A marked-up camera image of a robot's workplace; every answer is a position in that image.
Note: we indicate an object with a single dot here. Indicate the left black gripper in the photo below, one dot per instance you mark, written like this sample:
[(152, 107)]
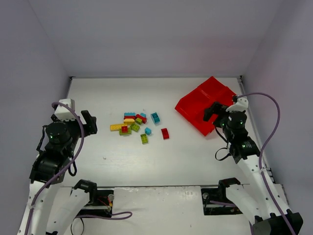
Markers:
[(86, 124)]

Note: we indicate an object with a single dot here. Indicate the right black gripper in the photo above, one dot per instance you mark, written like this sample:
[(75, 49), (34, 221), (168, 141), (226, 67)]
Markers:
[(217, 111)]

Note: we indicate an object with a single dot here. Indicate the long yellow lego plate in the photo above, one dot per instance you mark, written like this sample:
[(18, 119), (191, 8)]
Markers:
[(117, 127)]

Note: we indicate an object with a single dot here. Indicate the small red lego brick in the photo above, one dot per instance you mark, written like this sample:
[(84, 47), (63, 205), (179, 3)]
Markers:
[(124, 129)]

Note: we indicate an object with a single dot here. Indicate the green lego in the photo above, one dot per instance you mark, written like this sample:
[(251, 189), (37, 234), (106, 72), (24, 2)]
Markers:
[(121, 133)]

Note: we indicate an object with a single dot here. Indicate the green lego brick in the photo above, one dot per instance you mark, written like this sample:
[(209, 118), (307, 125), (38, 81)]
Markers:
[(144, 138), (134, 127), (139, 121)]

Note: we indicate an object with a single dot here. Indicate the small blue lego brick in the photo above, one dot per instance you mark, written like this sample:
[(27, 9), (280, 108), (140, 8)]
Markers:
[(148, 131)]

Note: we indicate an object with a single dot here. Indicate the red curved lego brick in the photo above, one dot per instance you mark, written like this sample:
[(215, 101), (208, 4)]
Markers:
[(165, 133)]

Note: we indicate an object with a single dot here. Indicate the large blue lego brick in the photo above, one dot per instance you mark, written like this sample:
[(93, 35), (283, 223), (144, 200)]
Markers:
[(155, 118)]

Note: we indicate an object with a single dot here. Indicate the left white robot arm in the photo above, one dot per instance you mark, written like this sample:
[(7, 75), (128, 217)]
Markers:
[(46, 177)]

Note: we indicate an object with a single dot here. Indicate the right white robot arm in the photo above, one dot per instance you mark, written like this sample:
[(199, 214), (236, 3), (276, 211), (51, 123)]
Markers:
[(266, 211)]

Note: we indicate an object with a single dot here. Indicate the red divided container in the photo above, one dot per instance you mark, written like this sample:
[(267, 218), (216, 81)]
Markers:
[(193, 105)]

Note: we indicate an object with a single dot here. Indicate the yellow curved lego brick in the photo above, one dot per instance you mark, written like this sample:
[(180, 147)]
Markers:
[(129, 121)]

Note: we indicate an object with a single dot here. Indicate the long blue lego brick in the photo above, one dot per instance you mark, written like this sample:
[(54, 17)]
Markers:
[(130, 114)]

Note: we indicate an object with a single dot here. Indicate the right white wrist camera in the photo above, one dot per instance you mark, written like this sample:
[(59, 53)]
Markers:
[(240, 104)]

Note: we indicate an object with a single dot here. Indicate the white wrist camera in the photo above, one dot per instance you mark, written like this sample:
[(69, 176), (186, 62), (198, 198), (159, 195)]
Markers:
[(240, 104), (64, 110)]

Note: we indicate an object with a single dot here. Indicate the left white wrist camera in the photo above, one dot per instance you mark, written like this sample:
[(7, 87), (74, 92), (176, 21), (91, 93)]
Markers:
[(64, 110)]

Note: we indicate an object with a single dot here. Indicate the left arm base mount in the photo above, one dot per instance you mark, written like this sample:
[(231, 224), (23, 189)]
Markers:
[(102, 204)]

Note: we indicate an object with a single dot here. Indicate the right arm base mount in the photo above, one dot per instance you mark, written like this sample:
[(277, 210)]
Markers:
[(215, 203)]

